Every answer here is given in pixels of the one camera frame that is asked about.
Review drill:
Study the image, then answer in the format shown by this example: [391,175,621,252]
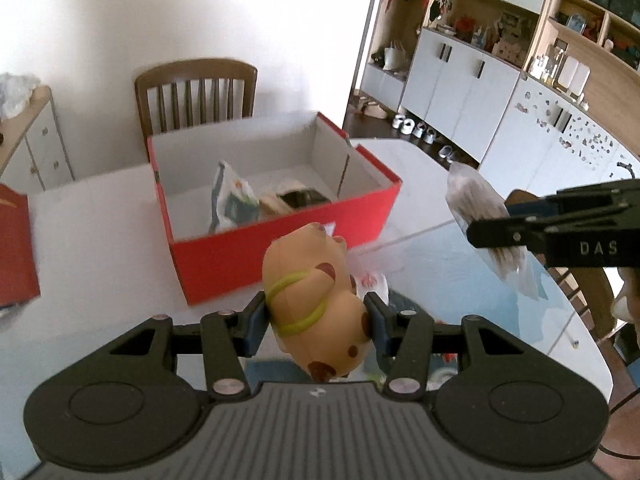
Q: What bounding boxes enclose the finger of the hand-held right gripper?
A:
[506,180,640,221]
[466,214,551,252]

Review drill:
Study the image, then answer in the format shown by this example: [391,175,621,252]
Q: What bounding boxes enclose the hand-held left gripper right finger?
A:
[362,291,532,403]

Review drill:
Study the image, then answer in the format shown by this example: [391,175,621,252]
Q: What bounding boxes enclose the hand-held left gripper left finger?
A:
[100,290,272,402]

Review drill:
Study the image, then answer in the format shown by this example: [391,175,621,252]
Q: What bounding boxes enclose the cotton swab bag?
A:
[445,162,543,301]

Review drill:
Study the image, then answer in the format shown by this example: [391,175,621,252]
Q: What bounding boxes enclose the small red white packet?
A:
[350,270,388,306]

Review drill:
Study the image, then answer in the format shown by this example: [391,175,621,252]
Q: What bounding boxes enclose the capybara toy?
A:
[262,222,373,383]

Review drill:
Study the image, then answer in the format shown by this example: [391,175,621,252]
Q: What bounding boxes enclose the red shoe box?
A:
[146,111,402,307]

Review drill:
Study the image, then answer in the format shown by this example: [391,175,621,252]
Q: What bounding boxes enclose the white green snack bag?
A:
[207,160,261,233]

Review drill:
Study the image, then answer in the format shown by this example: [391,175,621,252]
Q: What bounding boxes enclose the dark snack packet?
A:
[275,187,331,211]

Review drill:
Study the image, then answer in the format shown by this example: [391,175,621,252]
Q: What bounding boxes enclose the person's right hand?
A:
[613,267,640,322]

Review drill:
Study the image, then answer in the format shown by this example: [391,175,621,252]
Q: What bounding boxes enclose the wooden dining chair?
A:
[505,187,617,343]
[134,58,259,161]

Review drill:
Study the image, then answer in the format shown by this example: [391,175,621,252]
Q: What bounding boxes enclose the cluster of cabinet stickers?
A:
[515,92,618,161]

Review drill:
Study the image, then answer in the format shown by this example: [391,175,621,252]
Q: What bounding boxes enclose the white canisters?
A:
[560,55,591,96]

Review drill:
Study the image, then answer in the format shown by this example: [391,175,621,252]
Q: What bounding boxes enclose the group of shelf ornaments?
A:
[430,0,526,61]

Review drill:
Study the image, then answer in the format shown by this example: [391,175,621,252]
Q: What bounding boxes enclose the white tote bag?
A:
[385,40,413,71]

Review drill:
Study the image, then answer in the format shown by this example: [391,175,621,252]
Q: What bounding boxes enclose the red box lid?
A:
[0,183,41,308]

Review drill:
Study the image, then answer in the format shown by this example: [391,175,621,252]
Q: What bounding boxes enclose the white wooden sideboard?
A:
[0,85,76,193]

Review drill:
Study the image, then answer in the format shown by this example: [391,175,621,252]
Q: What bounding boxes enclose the clear plastic bag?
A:
[0,72,41,118]

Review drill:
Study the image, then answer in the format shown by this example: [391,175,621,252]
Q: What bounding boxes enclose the white wooden wall cabinet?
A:
[357,0,640,181]

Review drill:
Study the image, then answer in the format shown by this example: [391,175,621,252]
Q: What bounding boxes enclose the black cable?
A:
[600,390,640,461]

